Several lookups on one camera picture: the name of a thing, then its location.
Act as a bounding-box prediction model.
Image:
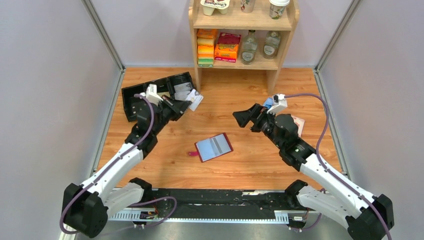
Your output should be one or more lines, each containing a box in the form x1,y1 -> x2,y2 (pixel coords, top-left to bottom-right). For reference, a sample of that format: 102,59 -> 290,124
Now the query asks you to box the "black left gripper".
152,95 -> 192,136

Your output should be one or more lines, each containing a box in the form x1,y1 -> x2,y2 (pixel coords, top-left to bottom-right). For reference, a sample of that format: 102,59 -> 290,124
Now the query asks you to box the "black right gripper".
232,103 -> 284,150

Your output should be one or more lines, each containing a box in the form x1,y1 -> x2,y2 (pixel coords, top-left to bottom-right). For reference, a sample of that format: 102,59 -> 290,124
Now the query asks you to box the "white VIP card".
173,82 -> 193,93

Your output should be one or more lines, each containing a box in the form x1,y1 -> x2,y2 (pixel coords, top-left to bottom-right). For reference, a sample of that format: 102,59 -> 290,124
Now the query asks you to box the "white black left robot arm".
59,93 -> 192,238

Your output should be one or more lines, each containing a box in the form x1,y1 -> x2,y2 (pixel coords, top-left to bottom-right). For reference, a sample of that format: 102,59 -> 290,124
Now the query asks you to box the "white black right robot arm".
232,103 -> 394,240

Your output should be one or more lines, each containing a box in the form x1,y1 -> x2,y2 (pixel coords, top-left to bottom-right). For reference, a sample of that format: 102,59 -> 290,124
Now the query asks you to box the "silver card in tray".
174,90 -> 194,102

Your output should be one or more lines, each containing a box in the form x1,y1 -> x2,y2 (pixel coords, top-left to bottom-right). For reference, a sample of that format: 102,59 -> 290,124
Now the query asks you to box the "black three-compartment tray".
121,71 -> 194,122

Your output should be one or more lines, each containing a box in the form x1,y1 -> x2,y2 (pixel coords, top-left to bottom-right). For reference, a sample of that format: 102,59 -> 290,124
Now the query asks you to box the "white red small packet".
292,115 -> 305,137

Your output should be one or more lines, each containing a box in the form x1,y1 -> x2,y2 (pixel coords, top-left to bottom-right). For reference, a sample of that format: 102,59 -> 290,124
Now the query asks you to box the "stack of coloured sponges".
196,28 -> 218,68

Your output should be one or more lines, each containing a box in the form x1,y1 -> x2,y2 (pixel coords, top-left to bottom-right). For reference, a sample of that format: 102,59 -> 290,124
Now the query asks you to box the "left clear glass bottle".
240,30 -> 258,65

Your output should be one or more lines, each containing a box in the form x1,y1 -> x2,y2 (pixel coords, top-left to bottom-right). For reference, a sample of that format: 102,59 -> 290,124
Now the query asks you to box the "clear glass bottle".
262,30 -> 281,59
240,30 -> 258,65

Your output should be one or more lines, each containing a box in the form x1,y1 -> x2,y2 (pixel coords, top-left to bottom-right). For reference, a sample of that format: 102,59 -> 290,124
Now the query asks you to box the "right clear glass bottle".
262,30 -> 281,59

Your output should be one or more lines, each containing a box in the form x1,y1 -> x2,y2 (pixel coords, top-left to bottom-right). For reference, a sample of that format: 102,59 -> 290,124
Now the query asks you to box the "orange red snack box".
214,32 -> 241,63

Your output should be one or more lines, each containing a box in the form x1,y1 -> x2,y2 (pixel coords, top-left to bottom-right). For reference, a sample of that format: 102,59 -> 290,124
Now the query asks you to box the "wooden shelf unit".
188,0 -> 300,94

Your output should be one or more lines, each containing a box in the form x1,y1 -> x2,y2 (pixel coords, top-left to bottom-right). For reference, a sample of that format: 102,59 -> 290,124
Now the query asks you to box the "white yogurt cup pack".
200,0 -> 230,16

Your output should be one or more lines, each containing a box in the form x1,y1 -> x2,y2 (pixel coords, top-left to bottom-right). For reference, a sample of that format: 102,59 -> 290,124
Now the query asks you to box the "patterned paper cup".
240,0 -> 256,13

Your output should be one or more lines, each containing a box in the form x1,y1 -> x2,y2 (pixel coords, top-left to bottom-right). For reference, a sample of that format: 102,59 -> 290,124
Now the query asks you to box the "white lidded cup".
269,0 -> 290,20

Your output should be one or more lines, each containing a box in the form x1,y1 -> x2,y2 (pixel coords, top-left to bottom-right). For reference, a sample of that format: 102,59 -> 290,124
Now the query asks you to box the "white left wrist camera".
144,84 -> 163,106

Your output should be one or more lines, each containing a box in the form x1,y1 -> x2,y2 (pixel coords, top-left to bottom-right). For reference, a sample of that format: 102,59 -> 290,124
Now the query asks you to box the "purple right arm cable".
283,93 -> 394,240

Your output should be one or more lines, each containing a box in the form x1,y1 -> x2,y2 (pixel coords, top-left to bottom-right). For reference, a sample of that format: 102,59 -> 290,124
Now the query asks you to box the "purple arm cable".
58,93 -> 178,236
283,93 -> 394,240

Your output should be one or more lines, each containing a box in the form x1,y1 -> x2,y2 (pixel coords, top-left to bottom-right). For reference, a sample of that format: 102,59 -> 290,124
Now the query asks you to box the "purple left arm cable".
58,93 -> 178,236

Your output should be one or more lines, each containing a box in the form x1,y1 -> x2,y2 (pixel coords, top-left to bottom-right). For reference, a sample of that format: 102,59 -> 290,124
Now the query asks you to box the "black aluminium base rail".
58,186 -> 382,240

